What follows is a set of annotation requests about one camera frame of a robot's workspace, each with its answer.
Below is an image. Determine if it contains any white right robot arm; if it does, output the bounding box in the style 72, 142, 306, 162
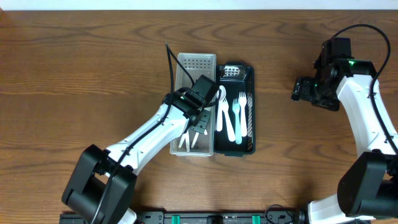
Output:
292, 58, 397, 223

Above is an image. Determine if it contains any white plastic spoon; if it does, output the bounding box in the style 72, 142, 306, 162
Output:
216, 85, 226, 132
178, 133, 186, 148
191, 132, 199, 149

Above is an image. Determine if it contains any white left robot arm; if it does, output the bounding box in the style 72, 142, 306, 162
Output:
62, 104, 191, 223

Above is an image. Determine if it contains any pale green plastic fork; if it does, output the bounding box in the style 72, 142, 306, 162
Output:
233, 98, 243, 144

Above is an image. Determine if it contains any white plastic fork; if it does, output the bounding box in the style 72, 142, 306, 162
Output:
221, 98, 236, 142
239, 91, 248, 137

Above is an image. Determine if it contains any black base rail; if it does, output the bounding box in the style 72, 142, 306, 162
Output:
58, 203, 373, 224

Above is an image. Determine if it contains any clear perforated plastic basket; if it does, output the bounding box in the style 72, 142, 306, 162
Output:
170, 53, 216, 157

